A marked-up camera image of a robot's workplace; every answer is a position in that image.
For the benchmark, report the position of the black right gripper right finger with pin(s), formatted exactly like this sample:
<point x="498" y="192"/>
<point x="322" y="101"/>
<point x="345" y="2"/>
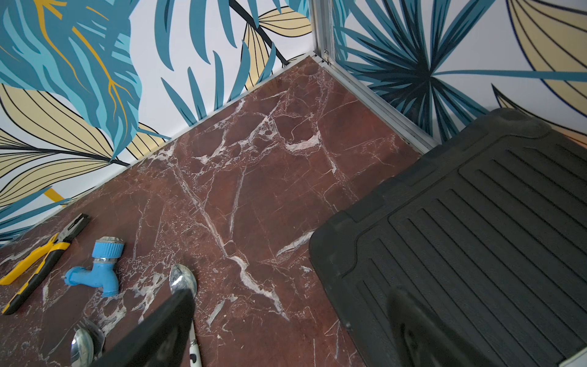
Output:
<point x="421" y="338"/>

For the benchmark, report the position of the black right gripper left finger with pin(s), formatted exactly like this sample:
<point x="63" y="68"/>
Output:
<point x="160" y="340"/>

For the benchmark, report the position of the blue plastic tap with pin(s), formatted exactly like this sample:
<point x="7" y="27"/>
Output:
<point x="106" y="252"/>

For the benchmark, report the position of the yellow black pliers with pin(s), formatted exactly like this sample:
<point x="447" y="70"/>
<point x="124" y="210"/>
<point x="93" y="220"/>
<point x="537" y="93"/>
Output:
<point x="48" y="255"/>

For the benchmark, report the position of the spoon with black-white handle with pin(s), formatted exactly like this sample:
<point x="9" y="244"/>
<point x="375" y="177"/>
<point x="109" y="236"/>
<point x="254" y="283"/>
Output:
<point x="181" y="278"/>

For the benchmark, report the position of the spoon with pink handle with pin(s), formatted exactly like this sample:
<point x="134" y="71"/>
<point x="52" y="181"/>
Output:
<point x="82" y="349"/>

